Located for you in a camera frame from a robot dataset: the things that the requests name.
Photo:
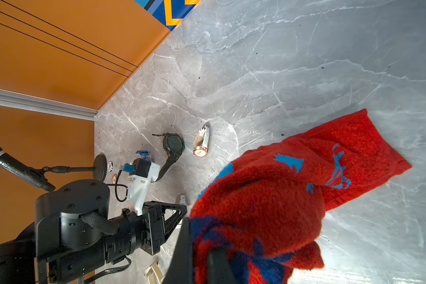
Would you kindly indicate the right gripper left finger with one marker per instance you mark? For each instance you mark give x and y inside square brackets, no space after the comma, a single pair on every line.
[180,270]

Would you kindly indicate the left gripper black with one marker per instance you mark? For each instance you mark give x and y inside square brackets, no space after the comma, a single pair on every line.
[148,231]

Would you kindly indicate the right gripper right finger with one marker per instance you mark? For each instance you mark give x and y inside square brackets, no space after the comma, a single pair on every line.
[218,268]

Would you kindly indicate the red and blue cloth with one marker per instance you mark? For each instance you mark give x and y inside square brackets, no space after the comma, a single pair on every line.
[265,209]

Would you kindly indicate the rose gold watch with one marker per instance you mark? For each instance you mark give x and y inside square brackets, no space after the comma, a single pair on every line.
[201,142]

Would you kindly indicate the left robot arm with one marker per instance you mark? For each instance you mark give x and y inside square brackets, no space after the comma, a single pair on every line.
[72,235]

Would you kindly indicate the beige band watch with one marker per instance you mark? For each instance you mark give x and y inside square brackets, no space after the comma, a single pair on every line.
[153,274]

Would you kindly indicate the brown round disc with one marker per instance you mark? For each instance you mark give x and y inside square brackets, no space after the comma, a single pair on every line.
[114,178]

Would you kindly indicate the white round disc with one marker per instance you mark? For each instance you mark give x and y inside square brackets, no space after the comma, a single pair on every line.
[110,166]

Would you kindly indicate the black microphone on stand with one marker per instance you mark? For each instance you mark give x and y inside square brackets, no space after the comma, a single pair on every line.
[36,177]

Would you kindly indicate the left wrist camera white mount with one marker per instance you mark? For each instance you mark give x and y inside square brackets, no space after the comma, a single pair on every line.
[141,174]

